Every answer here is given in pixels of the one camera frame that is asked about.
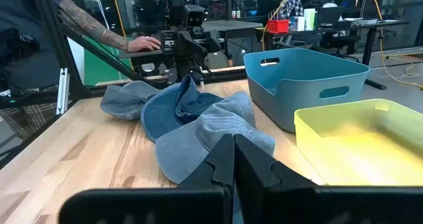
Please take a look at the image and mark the green panel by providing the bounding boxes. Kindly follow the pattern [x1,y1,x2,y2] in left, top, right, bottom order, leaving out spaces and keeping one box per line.
[83,35,134,86]

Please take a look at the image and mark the paper stack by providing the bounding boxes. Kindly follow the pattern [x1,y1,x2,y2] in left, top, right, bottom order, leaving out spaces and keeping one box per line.
[353,18,379,26]

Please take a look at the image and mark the teal plastic bin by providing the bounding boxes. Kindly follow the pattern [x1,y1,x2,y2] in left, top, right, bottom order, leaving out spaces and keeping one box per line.
[243,48,370,133]

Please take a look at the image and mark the light grey denim cap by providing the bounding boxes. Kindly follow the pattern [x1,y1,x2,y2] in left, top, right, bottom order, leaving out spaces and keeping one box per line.
[155,91,276,185]

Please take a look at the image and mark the person's forearm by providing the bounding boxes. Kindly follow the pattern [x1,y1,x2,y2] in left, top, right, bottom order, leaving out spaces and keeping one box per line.
[58,0,130,52]

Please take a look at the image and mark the silver aluminium extrusion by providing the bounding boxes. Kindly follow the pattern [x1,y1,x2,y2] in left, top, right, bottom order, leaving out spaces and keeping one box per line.
[56,67,70,115]

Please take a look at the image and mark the yellow translucent plastic bin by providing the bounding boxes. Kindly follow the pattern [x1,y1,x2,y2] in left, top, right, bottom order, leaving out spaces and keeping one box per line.
[293,98,423,187]

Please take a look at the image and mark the black office chair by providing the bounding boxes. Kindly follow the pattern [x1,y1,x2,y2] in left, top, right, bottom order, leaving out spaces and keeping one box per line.
[319,28,362,62]

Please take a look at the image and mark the black desk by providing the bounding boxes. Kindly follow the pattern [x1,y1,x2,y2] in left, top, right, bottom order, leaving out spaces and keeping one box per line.
[256,19,410,90]

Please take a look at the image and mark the grey table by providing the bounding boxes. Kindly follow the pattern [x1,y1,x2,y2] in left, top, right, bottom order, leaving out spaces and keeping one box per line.
[201,20,264,66]

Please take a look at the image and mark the yellow cable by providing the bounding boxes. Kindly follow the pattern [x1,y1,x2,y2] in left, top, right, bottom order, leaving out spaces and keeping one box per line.
[111,0,134,70]
[369,0,423,90]
[261,0,295,52]

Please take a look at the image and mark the red box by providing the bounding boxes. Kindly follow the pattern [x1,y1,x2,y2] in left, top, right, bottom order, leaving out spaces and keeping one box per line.
[266,19,290,34]

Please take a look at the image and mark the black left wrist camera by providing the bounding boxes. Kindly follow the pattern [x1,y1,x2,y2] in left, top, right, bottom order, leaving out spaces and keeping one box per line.
[182,4,206,28]

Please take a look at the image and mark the pale green box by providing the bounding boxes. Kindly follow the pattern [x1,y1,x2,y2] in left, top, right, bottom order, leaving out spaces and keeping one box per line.
[303,8,317,31]

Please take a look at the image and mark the dark navy denim cap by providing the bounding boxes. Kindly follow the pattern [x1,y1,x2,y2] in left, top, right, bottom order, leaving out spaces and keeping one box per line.
[140,74,225,143]

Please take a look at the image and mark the dark laptop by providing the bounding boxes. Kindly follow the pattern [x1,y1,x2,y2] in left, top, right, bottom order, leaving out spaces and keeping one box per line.
[316,5,346,25]

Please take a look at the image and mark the white box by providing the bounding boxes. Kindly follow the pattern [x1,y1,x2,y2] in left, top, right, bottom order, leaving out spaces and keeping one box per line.
[289,16,305,32]

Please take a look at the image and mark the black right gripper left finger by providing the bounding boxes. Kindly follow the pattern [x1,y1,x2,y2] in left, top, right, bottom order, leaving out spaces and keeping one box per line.
[58,133,235,224]

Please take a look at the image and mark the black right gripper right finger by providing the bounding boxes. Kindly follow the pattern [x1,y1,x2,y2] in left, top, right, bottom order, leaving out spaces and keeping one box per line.
[233,133,423,224]

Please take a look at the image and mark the person's hand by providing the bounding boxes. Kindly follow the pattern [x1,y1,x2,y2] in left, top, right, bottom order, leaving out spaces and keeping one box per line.
[127,35,162,54]

